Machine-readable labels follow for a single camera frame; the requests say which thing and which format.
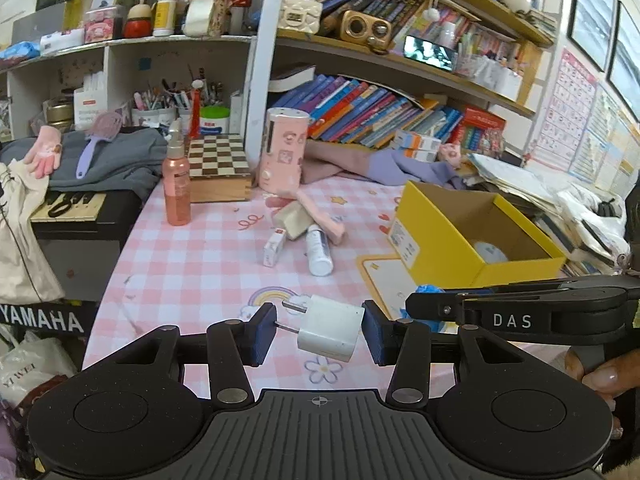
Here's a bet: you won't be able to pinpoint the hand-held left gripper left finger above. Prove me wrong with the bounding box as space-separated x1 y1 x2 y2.
85 304 279 406

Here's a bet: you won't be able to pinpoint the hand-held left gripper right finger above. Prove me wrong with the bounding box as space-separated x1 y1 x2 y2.
362 300 561 406

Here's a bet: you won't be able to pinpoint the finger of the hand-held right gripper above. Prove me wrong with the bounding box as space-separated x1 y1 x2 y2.
405 291 493 323
415 280 566 296

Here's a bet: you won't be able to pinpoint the white plug charger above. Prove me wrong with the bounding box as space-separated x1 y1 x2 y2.
277 294 366 363

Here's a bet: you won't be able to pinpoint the yellow tape roll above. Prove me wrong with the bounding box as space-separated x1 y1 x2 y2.
471 241 509 264

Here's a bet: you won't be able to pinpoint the yellow cardboard box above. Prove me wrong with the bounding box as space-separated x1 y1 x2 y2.
387 180 568 291

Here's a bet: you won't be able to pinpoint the small white red box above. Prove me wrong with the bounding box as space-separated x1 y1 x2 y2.
262 229 288 267

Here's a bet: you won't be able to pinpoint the white tube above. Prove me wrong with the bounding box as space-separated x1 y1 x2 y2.
306 224 334 277

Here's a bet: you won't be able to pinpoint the beige foam block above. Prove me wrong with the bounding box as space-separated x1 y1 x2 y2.
276 201 312 239

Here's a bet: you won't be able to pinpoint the person's right hand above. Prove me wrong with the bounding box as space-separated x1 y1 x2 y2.
565 346 640 438

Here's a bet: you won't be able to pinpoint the pink checkered tablecloth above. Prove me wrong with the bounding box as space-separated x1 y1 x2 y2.
82 177 591 396

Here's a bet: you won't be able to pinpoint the crumpled clear plastic bag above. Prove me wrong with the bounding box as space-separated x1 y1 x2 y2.
555 182 632 261

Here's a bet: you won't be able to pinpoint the pile of books and papers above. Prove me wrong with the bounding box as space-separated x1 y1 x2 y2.
467 152 636 276

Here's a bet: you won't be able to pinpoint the pink plush pig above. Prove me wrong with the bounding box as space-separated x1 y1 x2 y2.
439 142 463 168

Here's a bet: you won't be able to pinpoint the orange and white medicine box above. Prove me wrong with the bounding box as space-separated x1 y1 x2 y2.
395 129 442 151
390 142 440 163

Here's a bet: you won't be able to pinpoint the pink spray bottle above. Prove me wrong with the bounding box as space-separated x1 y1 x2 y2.
161 119 193 227

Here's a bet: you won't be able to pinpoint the pink cylinder with stickers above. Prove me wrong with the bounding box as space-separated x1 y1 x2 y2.
257 107 311 196

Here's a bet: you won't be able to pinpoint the wooden chessboard box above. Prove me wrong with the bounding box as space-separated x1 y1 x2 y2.
186 133 253 203

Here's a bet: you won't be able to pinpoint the black electric keyboard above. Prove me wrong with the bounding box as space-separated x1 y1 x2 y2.
0 190 143 341

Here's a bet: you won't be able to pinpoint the row of colourful books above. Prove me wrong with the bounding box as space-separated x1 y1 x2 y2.
270 72 506 156

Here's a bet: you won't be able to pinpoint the green-lidded jar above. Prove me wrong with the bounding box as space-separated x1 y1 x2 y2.
199 105 231 136

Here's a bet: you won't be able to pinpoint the grey cloth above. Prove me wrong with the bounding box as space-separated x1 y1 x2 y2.
0 127 168 206

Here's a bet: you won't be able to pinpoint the wooden bookshelf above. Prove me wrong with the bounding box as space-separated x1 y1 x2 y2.
270 0 571 121

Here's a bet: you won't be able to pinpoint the red tassel ornament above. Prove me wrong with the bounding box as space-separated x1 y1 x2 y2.
189 80 207 138

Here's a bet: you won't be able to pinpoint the white shopping bag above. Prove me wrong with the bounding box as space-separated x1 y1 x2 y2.
0 330 76 411

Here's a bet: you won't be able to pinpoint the smartphone with lit screen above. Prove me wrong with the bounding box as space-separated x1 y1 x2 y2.
402 35 458 72

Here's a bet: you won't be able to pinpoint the black scissors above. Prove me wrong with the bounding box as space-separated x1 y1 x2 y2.
47 195 96 218

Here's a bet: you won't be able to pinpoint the white cup of pens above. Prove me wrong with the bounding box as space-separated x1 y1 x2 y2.
132 90 178 128

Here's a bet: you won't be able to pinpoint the thick book lying flat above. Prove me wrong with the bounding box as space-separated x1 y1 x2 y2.
267 62 317 93

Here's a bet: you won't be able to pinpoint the cream tote bag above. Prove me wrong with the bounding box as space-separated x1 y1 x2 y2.
0 160 66 306

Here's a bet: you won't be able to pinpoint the purple hairbrush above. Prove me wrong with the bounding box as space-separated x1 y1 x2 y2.
76 112 123 180

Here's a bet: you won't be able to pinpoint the black framed picture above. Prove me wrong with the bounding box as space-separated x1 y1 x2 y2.
607 0 640 123
567 0 617 73

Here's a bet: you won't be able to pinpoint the gold retro radio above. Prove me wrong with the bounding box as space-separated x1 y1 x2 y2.
340 10 393 56

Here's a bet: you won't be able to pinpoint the purple plush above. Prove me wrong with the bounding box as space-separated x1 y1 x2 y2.
0 400 21 463

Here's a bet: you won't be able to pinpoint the pink knitted glove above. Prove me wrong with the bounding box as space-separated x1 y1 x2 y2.
24 126 63 178

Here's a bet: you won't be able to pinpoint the white box with red label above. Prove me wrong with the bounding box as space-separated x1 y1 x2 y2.
74 72 108 131

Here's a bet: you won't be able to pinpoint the white shelf unit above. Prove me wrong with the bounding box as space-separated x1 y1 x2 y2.
0 0 292 201

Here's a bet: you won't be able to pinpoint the round metal tin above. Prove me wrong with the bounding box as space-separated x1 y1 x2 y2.
42 100 76 133

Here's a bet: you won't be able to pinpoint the white quilted purse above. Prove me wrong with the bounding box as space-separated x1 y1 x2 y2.
277 0 323 36

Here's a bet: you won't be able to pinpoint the white bottle with yellow label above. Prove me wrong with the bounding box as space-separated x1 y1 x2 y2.
152 0 181 37

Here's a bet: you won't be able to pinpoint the red and yellow wooden doll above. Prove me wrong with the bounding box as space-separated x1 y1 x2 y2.
122 0 153 39

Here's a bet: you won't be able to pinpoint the pink storage box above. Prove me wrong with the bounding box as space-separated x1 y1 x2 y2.
84 5 125 43

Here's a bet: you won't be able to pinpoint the white tissue pack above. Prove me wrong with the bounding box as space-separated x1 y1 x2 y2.
40 29 86 56

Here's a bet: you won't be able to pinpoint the blue packet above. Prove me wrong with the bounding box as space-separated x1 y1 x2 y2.
0 40 41 61

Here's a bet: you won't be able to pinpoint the blue and yellow wall poster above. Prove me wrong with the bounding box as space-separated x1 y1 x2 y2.
582 80 640 206

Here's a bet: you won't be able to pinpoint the pink alphabet wall poster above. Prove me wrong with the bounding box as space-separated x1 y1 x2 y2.
530 47 598 181

